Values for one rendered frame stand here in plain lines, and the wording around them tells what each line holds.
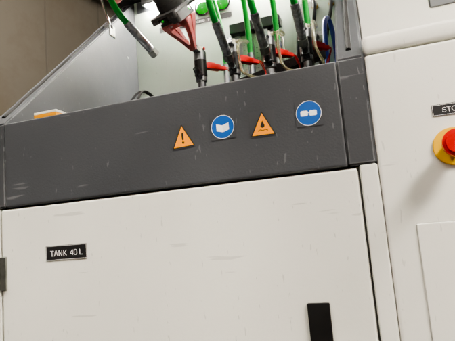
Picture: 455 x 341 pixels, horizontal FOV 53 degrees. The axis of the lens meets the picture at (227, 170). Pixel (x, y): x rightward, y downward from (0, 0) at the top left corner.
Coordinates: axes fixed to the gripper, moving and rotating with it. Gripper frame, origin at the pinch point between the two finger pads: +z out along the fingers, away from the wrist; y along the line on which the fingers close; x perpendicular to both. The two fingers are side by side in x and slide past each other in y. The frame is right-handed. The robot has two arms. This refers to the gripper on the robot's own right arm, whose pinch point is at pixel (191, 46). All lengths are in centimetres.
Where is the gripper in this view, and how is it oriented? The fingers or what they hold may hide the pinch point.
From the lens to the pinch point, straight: 105.0
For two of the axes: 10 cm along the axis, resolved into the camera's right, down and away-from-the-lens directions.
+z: 4.3, 7.8, 4.5
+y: 3.4, -6.0, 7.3
